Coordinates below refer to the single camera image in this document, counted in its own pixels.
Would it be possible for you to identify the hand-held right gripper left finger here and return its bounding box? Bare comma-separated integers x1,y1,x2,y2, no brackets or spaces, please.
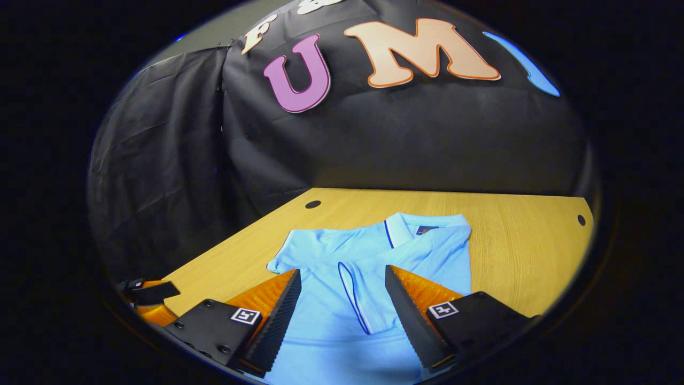
160,269,302,379

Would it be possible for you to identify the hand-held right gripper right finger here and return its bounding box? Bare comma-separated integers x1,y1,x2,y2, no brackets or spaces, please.
385,265,540,375

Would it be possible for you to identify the light blue polo T-shirt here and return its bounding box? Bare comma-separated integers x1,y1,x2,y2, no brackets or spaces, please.
265,212,472,385

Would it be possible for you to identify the black backdrop cloth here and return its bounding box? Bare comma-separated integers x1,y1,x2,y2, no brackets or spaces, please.
87,0,599,284

